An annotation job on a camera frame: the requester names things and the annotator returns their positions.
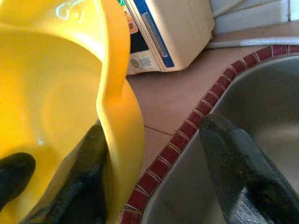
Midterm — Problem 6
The cream black water ionizer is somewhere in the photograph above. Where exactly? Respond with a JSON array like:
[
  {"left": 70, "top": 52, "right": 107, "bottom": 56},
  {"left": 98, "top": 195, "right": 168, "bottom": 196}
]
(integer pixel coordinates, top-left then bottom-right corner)
[{"left": 118, "top": 0, "right": 216, "bottom": 76}]

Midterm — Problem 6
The stainless steel sink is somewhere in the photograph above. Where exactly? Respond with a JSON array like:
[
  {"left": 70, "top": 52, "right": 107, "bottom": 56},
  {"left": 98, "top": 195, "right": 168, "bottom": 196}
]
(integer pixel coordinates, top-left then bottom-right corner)
[{"left": 140, "top": 51, "right": 299, "bottom": 224}]

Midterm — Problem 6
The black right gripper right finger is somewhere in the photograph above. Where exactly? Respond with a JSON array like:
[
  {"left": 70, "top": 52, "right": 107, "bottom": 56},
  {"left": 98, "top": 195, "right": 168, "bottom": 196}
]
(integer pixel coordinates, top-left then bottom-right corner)
[{"left": 199, "top": 113, "right": 299, "bottom": 224}]

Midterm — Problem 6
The yellow plastic cup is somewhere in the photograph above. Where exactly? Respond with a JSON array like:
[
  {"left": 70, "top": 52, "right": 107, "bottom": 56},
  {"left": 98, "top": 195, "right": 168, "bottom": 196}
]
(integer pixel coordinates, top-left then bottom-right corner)
[{"left": 0, "top": 0, "right": 146, "bottom": 224}]

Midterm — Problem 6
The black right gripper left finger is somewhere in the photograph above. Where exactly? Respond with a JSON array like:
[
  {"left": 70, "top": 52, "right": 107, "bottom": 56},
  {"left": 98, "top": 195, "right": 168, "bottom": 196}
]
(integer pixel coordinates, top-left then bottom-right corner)
[{"left": 20, "top": 119, "right": 113, "bottom": 224}]

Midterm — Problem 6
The long white counter hose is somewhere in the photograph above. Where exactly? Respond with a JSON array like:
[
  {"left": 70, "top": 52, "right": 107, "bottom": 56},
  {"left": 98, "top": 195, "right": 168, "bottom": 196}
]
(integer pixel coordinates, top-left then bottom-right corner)
[{"left": 205, "top": 36, "right": 299, "bottom": 50}]

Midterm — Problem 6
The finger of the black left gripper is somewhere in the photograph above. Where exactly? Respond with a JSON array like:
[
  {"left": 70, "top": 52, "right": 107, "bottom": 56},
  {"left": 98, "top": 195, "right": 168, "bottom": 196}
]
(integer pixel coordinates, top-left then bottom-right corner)
[{"left": 0, "top": 152, "right": 36, "bottom": 209}]

